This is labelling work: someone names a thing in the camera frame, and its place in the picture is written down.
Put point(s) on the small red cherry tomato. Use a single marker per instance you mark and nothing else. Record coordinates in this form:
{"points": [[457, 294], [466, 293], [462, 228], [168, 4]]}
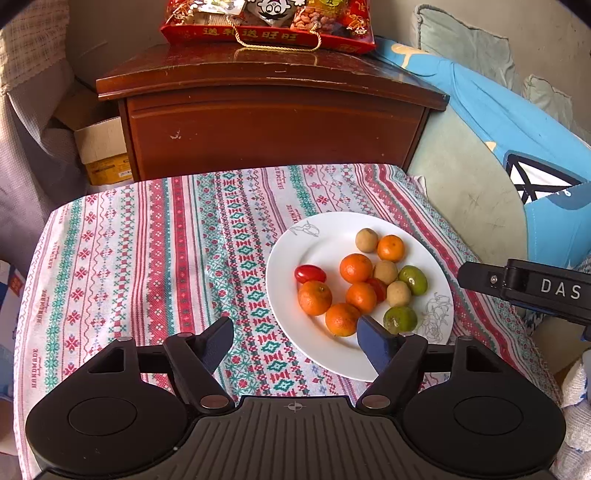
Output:
{"points": [[380, 290]]}

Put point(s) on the dark wooden cabinet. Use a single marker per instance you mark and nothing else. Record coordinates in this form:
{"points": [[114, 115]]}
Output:
{"points": [[277, 120]]}

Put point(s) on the patterned woven tablecloth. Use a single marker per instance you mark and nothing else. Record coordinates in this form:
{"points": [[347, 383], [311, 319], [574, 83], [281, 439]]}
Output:
{"points": [[138, 258]]}

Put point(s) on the red snack gift box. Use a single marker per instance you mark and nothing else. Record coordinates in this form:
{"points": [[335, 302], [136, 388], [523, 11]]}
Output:
{"points": [[277, 32]]}

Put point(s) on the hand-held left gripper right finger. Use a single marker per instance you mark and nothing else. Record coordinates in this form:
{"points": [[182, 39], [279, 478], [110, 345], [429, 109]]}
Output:
{"points": [[371, 342]]}

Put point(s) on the white round plate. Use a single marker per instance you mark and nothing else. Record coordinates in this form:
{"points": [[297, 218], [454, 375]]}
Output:
{"points": [[295, 323]]}

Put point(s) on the blue printed blanket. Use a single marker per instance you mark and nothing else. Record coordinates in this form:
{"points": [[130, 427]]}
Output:
{"points": [[480, 110]]}

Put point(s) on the brown round fruit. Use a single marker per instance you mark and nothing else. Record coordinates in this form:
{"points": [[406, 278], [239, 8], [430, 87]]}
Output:
{"points": [[367, 240], [385, 272], [398, 294]]}

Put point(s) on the green lime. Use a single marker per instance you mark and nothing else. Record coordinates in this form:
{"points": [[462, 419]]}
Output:
{"points": [[400, 319], [413, 280]]}

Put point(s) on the large red tomato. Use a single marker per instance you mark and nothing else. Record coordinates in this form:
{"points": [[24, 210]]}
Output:
{"points": [[310, 273]]}

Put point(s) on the orange mandarin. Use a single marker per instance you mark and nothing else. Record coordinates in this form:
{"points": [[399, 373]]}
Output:
{"points": [[356, 267], [315, 297], [391, 248], [361, 297], [340, 318]]}

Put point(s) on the blue and white carton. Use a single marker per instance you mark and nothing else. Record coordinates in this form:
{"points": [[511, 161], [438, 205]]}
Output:
{"points": [[11, 295]]}

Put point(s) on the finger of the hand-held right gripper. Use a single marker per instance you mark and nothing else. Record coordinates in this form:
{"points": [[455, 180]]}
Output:
{"points": [[480, 275]]}

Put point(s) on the grey checkered cloth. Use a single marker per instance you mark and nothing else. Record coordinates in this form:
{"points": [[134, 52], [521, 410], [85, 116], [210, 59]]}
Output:
{"points": [[27, 115]]}

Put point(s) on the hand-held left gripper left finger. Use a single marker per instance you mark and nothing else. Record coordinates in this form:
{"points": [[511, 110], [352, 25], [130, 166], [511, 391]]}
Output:
{"points": [[218, 342]]}

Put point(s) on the pale green bed sheet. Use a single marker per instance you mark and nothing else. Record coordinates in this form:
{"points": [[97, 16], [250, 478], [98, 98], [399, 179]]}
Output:
{"points": [[466, 194]]}

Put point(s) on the open cardboard box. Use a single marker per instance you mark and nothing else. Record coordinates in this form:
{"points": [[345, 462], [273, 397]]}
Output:
{"points": [[104, 147]]}

